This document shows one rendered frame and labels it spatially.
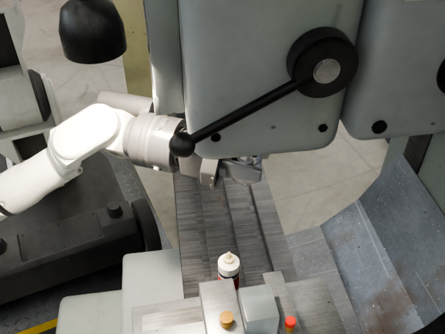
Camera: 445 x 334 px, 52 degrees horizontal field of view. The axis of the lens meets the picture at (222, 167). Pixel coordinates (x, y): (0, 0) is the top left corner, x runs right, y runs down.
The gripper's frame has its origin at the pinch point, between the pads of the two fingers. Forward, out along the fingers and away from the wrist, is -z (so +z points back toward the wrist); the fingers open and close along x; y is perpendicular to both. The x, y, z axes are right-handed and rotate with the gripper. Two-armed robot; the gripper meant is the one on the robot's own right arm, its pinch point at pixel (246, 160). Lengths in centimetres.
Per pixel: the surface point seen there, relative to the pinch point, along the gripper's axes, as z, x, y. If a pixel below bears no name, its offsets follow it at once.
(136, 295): 21.4, -4.7, 40.0
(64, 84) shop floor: 174, 182, 125
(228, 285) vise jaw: -0.1, -8.9, 20.8
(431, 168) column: -31.2, 21.0, 11.3
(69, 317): 39, -8, 52
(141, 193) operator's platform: 56, 63, 84
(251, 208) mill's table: 2.7, 21.1, 33.2
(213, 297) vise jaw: 1.6, -11.9, 20.8
